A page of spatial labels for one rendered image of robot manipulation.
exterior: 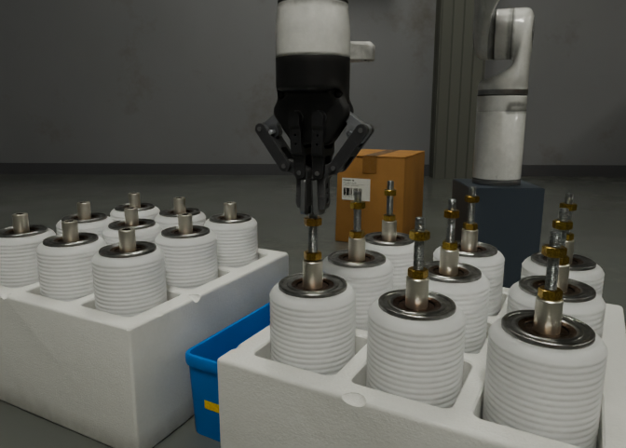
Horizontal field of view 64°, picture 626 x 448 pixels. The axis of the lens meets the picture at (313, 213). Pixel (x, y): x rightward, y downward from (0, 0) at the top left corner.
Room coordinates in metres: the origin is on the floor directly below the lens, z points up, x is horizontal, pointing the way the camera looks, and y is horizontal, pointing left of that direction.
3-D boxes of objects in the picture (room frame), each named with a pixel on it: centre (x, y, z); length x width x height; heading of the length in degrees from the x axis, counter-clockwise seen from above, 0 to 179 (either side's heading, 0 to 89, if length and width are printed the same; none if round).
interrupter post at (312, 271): (0.53, 0.00, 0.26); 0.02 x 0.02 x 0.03
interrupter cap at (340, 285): (0.53, 0.00, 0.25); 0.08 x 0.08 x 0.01
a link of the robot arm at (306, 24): (0.55, -0.01, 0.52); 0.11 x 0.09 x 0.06; 156
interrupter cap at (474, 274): (0.58, -0.16, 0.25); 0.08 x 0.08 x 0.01
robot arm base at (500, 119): (1.00, -0.37, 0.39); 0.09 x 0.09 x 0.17; 88
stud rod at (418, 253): (0.47, -0.10, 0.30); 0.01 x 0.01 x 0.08
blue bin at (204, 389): (0.73, 0.06, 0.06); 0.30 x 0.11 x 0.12; 151
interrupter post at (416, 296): (0.47, -0.10, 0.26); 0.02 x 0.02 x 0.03
